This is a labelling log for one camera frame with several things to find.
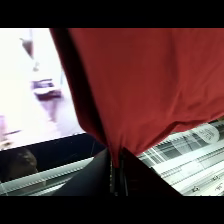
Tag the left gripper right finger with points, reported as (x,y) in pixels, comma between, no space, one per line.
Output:
(143,181)

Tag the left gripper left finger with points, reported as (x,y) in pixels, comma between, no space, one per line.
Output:
(93,180)

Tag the red T-shirt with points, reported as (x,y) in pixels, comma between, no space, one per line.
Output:
(146,83)

